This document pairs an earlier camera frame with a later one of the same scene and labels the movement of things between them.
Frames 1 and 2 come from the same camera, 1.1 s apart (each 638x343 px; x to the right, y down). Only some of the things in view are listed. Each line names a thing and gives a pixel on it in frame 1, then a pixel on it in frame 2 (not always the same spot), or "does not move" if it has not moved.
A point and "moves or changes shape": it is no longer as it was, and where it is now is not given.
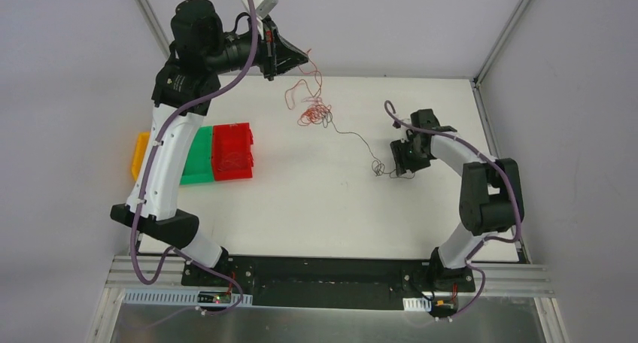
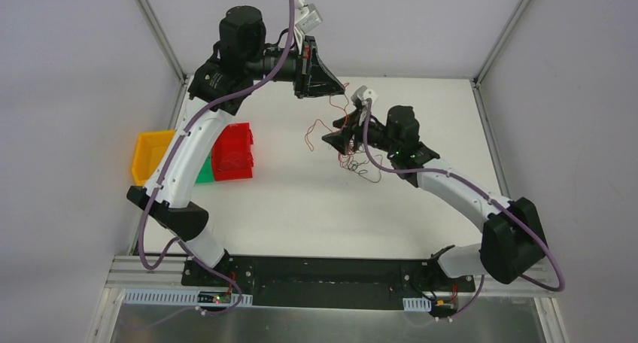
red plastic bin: [232, 151] does not move
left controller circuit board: [214, 297] does not move
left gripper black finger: [284, 66] → [316, 89]
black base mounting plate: [323, 282] does not move
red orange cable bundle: [317, 112] → [347, 155]
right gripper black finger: [399, 150] → [339, 139]
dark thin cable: [378, 167] moves or changes shape
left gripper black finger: [287, 56] → [321, 82]
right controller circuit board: [444, 307] does not move
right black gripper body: [405, 156] → [355, 129]
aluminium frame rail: [138, 273] does not move
